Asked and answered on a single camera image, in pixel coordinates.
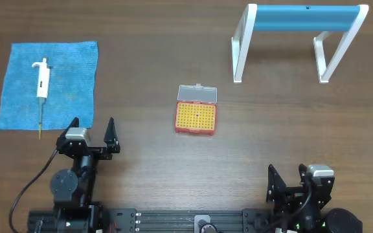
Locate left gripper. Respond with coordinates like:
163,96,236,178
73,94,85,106
56,116,121,161

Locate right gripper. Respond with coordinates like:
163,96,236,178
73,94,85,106
266,163,335,210

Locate white pipette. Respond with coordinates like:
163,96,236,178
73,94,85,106
31,57,52,140

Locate blue cloth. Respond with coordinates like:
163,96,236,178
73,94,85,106
0,41,99,131

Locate red and yellow tip box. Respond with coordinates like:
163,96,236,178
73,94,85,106
174,83,218,136

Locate white and blue stand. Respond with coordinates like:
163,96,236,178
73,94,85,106
231,3,370,84

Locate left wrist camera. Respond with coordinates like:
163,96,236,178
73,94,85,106
65,127,92,146

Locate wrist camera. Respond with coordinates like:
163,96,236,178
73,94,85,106
306,164,335,178
65,127,92,146

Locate black cable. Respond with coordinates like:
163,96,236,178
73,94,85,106
8,148,60,233
267,174,315,233

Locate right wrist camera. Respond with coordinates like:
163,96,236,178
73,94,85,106
306,164,335,178

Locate mounting rail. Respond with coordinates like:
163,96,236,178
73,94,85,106
27,208,349,233

